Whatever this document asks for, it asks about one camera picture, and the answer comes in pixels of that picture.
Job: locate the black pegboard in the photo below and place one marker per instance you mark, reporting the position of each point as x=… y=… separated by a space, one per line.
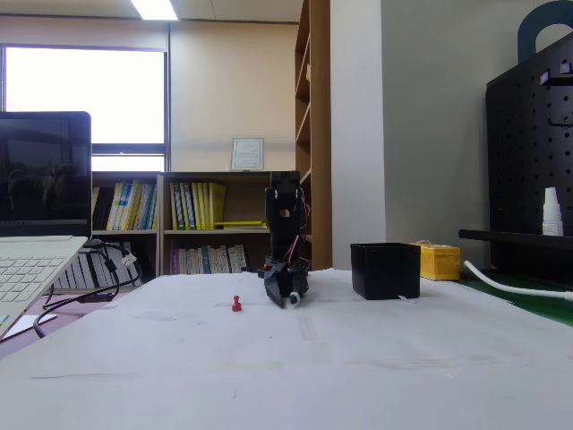
x=528 y=157

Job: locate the tall wooden bookshelf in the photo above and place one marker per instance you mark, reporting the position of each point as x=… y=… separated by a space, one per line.
x=315 y=134

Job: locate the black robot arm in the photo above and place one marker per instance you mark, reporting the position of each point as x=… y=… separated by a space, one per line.
x=284 y=210

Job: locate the black square cup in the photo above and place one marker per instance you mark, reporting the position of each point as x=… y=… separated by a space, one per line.
x=385 y=271

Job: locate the flat lying yellow book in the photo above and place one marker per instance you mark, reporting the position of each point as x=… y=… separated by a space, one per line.
x=239 y=224

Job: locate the white laptop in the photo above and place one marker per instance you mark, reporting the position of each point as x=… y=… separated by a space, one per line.
x=31 y=188

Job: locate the low wooden bookshelf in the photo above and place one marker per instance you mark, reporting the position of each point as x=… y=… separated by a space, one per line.
x=242 y=197
x=125 y=233

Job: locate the upright yellow book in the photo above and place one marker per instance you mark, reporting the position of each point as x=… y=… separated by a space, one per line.
x=218 y=201

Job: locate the yellow cardboard box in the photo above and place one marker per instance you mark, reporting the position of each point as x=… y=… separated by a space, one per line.
x=441 y=262

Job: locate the ceiling light panel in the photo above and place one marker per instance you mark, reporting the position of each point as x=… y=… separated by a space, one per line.
x=154 y=9

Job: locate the window with dark frame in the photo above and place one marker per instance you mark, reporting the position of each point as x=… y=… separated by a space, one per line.
x=85 y=94

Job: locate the black shelf bar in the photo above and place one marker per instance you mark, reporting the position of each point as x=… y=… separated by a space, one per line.
x=515 y=238

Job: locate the teal arch shape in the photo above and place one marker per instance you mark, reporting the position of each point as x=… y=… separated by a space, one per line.
x=526 y=31

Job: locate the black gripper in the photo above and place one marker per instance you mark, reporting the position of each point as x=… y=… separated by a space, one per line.
x=281 y=283

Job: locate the white note paper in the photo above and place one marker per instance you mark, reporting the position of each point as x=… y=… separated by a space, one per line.
x=31 y=324

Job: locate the framed certificate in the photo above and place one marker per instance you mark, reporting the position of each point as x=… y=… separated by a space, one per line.
x=247 y=154

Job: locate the small red object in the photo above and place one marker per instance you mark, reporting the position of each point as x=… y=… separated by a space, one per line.
x=236 y=305

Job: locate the small white bottle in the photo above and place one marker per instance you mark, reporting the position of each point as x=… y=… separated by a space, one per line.
x=553 y=215

